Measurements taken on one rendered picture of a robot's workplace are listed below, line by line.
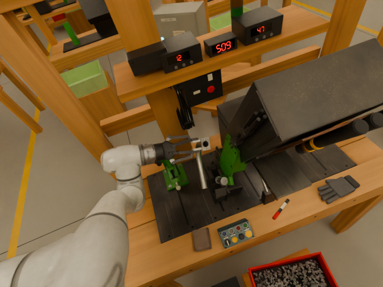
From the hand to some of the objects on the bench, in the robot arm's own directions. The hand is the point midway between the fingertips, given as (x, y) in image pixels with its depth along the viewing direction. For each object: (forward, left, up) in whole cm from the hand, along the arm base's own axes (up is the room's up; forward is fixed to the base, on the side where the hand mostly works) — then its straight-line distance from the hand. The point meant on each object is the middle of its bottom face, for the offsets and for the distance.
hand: (199, 144), depth 97 cm
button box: (-31, -2, -38) cm, 49 cm away
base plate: (-2, -21, -37) cm, 42 cm away
